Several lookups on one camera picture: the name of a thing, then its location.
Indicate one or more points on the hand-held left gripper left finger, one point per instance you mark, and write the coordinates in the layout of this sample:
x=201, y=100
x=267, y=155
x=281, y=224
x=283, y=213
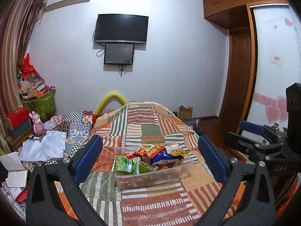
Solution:
x=87, y=161

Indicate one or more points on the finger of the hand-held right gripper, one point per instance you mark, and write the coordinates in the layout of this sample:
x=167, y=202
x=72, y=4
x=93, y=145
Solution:
x=252, y=127
x=238, y=140

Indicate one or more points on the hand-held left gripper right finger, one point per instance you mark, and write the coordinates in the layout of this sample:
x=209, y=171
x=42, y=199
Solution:
x=211, y=161

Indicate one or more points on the white yellow snack packet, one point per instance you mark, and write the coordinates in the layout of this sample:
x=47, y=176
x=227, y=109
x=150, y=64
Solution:
x=176, y=150

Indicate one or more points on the green patterned snack packet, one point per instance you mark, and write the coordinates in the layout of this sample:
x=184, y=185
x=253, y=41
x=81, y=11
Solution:
x=124, y=164

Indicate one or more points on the clear orange noodle snack packet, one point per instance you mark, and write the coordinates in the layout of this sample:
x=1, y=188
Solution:
x=165, y=166

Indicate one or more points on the blue waffle crisp packet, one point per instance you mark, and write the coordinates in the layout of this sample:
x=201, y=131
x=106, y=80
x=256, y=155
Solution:
x=162, y=157

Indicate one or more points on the clear plastic container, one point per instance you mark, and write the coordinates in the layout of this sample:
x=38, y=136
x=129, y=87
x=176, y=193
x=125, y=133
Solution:
x=164, y=177

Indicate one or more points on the red cracker packet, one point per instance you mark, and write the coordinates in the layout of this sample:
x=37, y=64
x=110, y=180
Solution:
x=145, y=150

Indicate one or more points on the pink heart stickers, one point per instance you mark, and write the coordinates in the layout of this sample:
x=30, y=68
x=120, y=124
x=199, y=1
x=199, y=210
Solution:
x=278, y=109

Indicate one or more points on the checkered quilt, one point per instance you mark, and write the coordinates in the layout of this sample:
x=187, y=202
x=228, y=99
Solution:
x=75, y=124

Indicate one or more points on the white cloth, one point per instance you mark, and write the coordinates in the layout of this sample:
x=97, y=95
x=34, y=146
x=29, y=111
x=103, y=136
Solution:
x=44, y=146

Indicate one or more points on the wooden door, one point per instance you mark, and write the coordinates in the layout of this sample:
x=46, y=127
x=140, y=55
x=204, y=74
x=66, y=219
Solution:
x=237, y=80

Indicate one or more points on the brown paper bag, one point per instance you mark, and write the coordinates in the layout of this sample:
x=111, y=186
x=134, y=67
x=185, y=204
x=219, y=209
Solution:
x=185, y=112

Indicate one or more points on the small green snack packet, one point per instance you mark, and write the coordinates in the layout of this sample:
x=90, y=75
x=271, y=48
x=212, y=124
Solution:
x=147, y=168

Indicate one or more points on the pink toy figure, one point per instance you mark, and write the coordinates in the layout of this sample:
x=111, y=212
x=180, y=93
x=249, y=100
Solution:
x=37, y=124

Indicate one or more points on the red white paper note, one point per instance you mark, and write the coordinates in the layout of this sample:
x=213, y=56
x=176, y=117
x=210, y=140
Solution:
x=276, y=59

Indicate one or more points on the yellow foam tube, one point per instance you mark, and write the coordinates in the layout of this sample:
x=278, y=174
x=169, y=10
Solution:
x=110, y=97

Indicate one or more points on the green storage box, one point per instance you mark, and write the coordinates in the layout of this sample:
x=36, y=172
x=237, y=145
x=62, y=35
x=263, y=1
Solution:
x=42, y=106

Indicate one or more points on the grey box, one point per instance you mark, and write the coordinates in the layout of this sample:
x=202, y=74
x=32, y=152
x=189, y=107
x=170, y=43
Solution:
x=22, y=129

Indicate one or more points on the wooden nightstand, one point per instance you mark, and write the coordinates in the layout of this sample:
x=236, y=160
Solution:
x=16, y=142

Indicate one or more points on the open notebook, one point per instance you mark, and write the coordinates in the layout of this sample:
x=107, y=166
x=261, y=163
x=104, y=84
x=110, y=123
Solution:
x=14, y=171

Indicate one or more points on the patchwork blanket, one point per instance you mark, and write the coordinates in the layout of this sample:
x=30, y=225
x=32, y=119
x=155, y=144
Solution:
x=152, y=207

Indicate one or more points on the red box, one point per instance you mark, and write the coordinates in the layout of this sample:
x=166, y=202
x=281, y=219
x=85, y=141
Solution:
x=17, y=117

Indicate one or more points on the pink case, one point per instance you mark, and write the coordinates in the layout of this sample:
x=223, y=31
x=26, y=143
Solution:
x=51, y=87

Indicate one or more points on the white sliding wardrobe door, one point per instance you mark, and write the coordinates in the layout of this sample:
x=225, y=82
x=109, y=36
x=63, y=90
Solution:
x=272, y=40

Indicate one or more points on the pile of papers and boxes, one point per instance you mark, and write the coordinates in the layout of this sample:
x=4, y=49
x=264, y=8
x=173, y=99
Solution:
x=31, y=86

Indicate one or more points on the red plastic bag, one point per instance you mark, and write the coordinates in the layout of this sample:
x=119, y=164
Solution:
x=28, y=67

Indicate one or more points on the small black monitor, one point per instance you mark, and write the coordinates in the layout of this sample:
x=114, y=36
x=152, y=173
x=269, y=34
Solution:
x=118, y=54

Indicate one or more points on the wooden wardrobe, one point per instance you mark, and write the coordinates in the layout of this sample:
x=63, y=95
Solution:
x=225, y=7

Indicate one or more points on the striped curtain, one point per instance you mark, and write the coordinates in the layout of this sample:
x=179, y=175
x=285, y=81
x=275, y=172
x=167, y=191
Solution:
x=14, y=51

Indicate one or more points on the black wall television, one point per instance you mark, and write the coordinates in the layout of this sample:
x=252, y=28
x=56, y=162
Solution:
x=121, y=28

